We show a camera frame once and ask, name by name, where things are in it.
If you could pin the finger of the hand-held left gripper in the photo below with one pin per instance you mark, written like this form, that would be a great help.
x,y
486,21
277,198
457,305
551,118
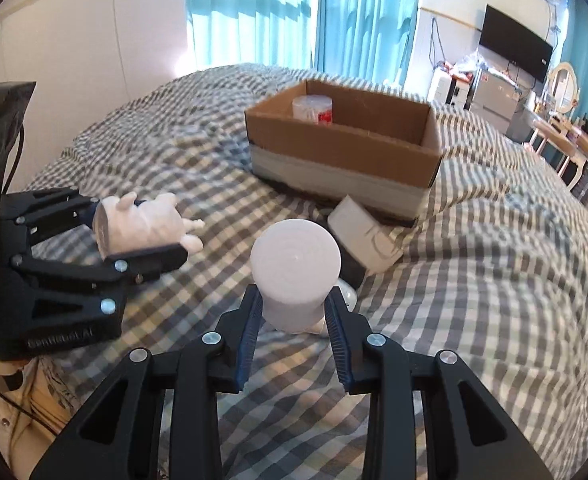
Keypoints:
x,y
49,206
149,259

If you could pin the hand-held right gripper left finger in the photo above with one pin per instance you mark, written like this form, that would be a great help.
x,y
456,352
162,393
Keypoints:
x,y
249,341

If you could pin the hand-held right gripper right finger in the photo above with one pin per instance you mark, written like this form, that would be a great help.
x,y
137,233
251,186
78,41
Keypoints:
x,y
338,341

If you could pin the white cylindrical bottle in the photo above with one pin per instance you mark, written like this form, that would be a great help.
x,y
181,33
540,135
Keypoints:
x,y
294,265

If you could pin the cardboard box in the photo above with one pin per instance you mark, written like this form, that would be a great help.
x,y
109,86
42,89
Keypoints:
x,y
344,160

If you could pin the small white round object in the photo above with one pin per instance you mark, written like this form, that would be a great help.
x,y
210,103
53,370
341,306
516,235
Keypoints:
x,y
348,295

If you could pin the small white carton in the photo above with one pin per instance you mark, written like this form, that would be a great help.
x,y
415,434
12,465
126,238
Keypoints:
x,y
358,225

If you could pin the white wardrobe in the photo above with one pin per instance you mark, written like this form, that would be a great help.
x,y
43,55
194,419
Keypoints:
x,y
89,60

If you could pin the grey checked blanket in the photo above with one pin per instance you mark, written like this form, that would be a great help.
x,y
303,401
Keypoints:
x,y
473,285

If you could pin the person's beige clothing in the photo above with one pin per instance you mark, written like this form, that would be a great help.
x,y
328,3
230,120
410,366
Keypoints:
x,y
29,410

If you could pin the white roll with red label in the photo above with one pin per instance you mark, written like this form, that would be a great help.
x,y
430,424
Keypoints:
x,y
314,109

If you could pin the white appliance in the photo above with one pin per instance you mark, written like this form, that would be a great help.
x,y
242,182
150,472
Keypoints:
x,y
441,86

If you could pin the white low cabinet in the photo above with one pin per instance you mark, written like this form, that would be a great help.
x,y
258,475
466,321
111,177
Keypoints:
x,y
493,97

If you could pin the white dressing table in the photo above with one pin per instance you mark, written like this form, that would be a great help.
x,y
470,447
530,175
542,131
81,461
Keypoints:
x,y
558,137

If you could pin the oval white-framed mirror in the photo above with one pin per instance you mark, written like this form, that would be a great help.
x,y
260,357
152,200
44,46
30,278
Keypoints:
x,y
562,87

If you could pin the black television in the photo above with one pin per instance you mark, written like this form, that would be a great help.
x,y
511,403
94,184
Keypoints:
x,y
513,42

